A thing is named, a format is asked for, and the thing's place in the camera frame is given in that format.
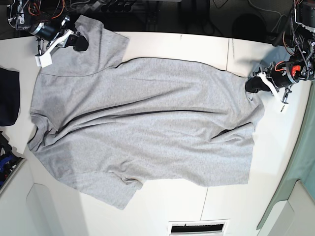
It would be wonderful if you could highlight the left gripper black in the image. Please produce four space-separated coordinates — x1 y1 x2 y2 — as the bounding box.
245 61 313 93

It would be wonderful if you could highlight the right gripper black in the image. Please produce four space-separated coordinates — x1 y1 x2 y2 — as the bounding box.
29 15 89 52

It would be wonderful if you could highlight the grey t-shirt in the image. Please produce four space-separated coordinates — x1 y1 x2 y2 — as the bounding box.
28 16 264 209

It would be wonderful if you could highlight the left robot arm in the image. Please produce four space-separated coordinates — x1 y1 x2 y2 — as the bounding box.
245 0 315 98

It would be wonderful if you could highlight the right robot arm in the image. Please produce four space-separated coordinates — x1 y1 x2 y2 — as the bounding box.
0 0 89 56

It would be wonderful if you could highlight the dark navy cloth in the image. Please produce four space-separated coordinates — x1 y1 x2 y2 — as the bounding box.
0 68 20 127

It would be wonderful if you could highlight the black blue items pile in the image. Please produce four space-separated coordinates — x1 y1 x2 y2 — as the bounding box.
0 130 25 189

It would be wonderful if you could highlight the white vent slot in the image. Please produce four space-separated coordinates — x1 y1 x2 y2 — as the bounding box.
168 219 230 236

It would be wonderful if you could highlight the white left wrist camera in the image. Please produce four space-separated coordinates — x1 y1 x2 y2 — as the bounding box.
280 103 289 114

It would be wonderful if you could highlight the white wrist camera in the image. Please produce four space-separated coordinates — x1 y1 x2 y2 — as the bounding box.
35 53 52 68
280 103 289 114

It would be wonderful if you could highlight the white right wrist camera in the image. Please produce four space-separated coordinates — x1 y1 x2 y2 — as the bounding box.
35 53 52 68

